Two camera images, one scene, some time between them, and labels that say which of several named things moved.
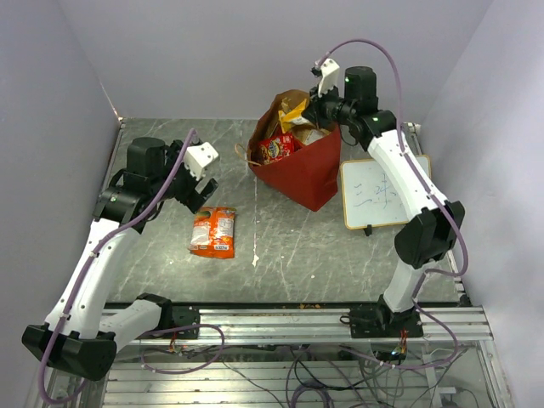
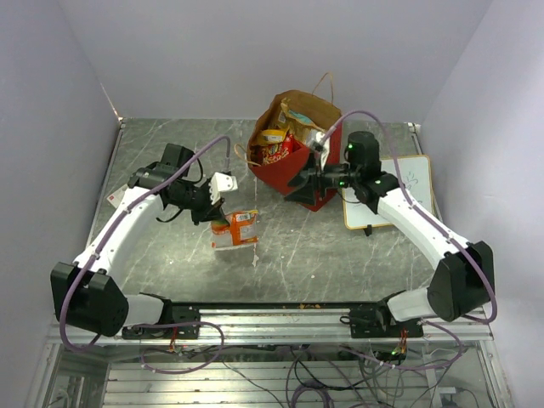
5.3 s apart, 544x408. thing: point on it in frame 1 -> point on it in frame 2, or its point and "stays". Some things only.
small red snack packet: (274, 148) stays
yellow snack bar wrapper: (292, 117) -> (273, 136)
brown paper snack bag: (306, 133) stays
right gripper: (312, 112) -> (315, 182)
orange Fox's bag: (213, 233) -> (240, 228)
